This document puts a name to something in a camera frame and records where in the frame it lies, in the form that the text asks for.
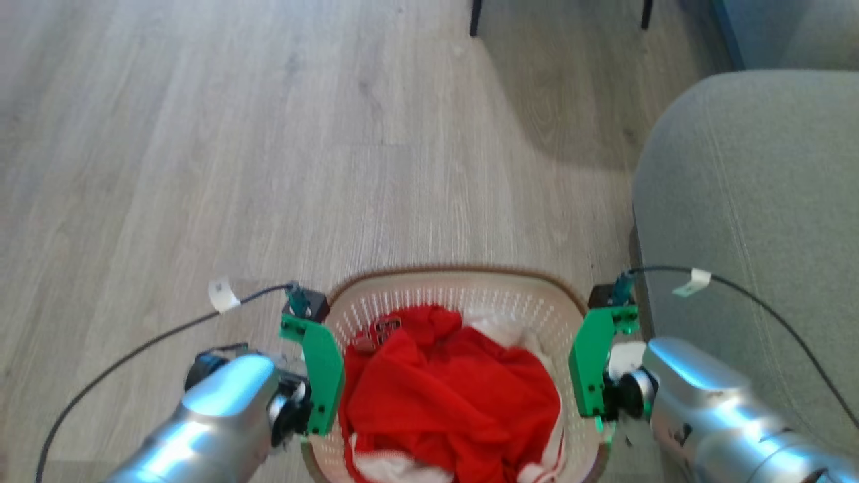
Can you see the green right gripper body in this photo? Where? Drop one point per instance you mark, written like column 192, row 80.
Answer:
column 589, row 362

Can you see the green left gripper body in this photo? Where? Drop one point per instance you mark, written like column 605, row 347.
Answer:
column 323, row 369

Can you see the white plastic laundry basket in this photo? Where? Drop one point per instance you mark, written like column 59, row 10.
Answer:
column 470, row 290

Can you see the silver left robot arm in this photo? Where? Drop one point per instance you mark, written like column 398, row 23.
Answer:
column 215, row 416

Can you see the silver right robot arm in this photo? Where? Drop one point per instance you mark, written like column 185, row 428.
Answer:
column 711, row 409

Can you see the white garment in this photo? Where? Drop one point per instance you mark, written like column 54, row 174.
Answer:
column 500, row 327

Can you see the red garment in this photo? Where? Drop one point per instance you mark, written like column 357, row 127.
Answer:
column 449, row 396

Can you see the grey fabric sofa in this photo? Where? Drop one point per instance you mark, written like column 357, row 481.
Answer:
column 758, row 221

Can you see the black furniture leg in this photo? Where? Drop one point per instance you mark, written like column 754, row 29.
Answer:
column 476, row 17
column 647, row 13

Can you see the blue grey furniture panel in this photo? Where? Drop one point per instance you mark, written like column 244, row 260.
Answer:
column 772, row 30

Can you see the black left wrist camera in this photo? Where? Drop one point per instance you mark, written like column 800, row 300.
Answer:
column 313, row 306

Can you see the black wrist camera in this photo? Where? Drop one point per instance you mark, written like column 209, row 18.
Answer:
column 313, row 306
column 604, row 295

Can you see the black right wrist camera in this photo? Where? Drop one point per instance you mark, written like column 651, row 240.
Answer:
column 604, row 295

